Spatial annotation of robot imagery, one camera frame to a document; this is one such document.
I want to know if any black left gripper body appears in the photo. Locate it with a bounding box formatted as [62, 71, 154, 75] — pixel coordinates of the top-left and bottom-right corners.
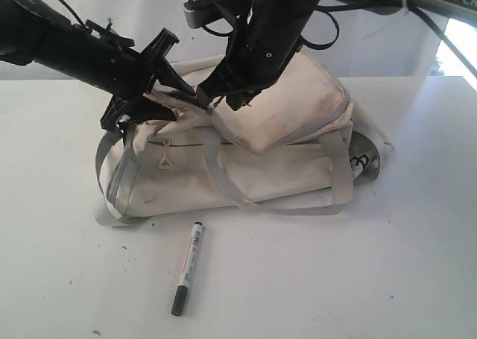
[44, 28, 178, 129]

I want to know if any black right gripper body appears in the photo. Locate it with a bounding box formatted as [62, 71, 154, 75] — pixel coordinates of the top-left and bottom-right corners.
[224, 0, 313, 89]

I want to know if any white canvas duffel bag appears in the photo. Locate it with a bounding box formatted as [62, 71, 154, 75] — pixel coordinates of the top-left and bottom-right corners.
[95, 53, 394, 226]

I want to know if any white marker with black cap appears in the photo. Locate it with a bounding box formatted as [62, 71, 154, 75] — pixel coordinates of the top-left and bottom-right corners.
[171, 221, 203, 317]

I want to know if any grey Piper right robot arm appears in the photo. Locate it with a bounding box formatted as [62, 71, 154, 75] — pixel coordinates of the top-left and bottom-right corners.
[184, 0, 476, 110]

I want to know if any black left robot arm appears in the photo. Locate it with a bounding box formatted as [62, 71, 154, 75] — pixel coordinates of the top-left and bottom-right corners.
[1, 0, 195, 132]

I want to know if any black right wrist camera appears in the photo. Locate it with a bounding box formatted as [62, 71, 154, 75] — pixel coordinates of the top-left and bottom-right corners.
[183, 0, 249, 29]

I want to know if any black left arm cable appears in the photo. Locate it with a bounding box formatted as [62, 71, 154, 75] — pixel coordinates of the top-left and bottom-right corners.
[35, 0, 94, 33]

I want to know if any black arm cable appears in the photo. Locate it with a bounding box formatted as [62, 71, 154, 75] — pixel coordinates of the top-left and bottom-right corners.
[405, 0, 477, 79]
[35, 0, 94, 33]

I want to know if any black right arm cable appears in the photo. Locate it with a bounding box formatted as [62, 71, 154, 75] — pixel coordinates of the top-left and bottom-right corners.
[405, 0, 477, 79]

